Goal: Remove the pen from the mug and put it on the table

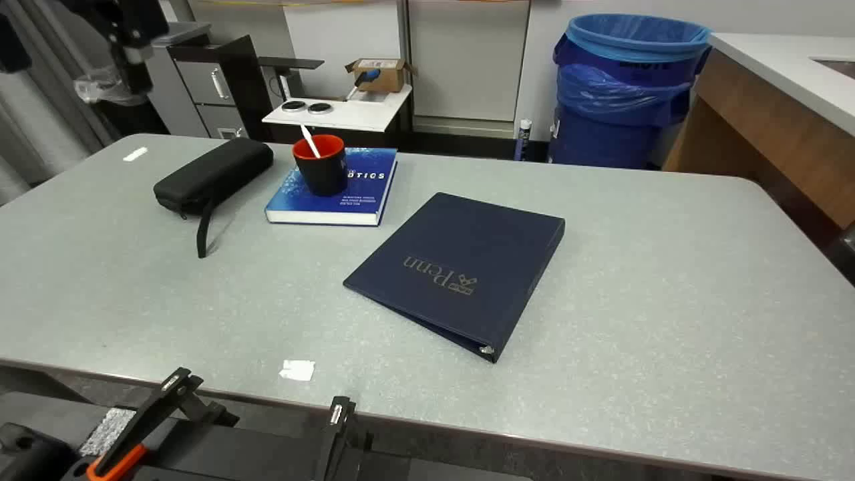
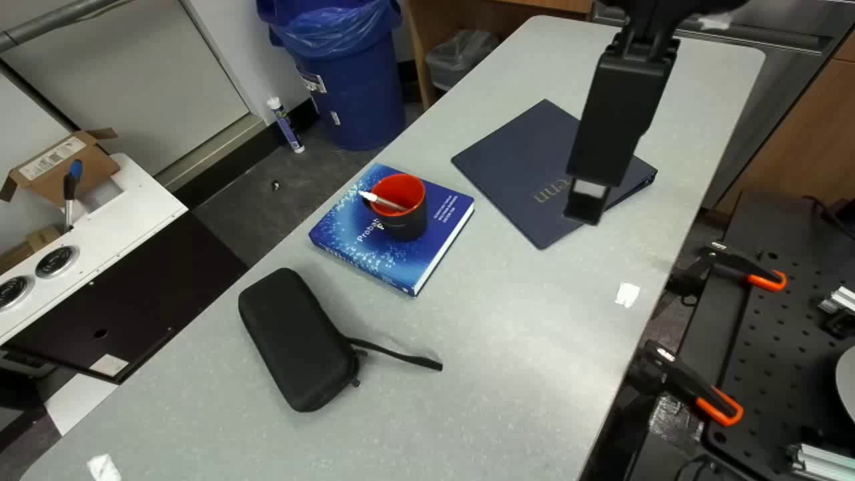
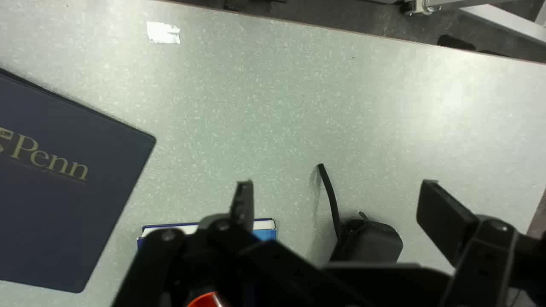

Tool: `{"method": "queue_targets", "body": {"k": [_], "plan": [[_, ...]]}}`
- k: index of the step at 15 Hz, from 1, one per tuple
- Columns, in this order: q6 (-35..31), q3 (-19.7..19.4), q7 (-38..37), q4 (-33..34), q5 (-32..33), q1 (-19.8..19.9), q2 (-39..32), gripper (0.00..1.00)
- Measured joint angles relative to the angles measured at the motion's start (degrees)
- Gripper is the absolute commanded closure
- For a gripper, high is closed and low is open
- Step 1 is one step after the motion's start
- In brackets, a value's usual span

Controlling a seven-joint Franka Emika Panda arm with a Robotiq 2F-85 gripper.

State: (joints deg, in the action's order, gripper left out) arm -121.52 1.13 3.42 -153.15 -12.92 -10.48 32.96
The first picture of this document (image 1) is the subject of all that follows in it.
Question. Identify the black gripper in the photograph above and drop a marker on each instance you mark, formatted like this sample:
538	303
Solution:
132	22

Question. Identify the white pen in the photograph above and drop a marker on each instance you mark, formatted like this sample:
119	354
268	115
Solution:
311	139

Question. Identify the black mug red inside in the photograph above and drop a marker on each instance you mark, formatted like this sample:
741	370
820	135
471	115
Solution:
324	174

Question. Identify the white tape strip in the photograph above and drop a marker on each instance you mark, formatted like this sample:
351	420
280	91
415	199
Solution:
133	154

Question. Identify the white side table with holes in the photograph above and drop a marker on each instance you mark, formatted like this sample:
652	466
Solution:
364	112

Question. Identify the open cardboard box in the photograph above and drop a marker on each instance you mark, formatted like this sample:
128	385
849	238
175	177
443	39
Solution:
387	78

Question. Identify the blue hardcover book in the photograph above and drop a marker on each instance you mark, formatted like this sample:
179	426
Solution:
364	202

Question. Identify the white tape label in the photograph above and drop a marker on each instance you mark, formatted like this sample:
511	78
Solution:
298	370

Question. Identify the white warning sticker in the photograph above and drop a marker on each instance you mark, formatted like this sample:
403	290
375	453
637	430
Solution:
107	430

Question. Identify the black perforated mounting board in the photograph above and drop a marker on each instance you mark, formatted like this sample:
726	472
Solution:
254	453

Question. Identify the blue trash bin with liner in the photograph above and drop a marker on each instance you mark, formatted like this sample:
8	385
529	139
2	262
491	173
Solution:
622	108

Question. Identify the wooden counter grey top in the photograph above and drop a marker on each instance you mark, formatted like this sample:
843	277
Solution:
784	135

